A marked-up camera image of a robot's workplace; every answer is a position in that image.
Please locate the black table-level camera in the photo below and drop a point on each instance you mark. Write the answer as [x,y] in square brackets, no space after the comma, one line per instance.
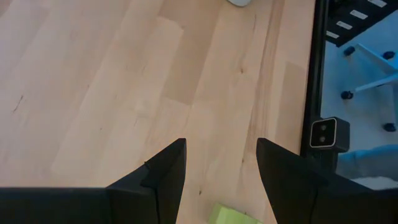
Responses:
[323,133]

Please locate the black panel with white labels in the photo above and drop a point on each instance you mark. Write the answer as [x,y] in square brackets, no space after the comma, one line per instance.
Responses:
[363,28]

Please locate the black aluminium table frame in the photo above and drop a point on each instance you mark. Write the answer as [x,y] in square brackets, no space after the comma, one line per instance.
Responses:
[315,62]

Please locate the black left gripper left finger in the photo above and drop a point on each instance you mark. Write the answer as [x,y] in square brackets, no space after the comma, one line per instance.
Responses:
[155,199]

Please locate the green foam block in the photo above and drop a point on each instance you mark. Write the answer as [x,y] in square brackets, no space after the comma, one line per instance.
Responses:
[230,216]

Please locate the white office chair base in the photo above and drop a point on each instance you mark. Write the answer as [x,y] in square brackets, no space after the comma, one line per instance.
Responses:
[373,57]

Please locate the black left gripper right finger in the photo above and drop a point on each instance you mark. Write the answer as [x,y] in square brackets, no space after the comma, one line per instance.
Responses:
[295,193]

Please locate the white translucent plastic bin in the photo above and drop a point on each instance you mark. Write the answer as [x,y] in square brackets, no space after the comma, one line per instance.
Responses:
[239,2]

